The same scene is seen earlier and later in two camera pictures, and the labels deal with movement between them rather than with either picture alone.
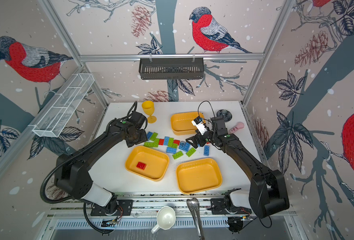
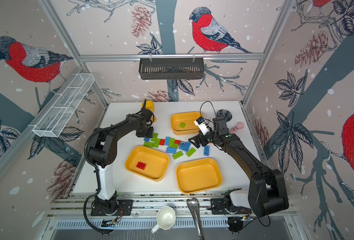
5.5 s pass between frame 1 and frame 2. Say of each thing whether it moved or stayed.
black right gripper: stayed
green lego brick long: stayed
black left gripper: moved
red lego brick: stayed
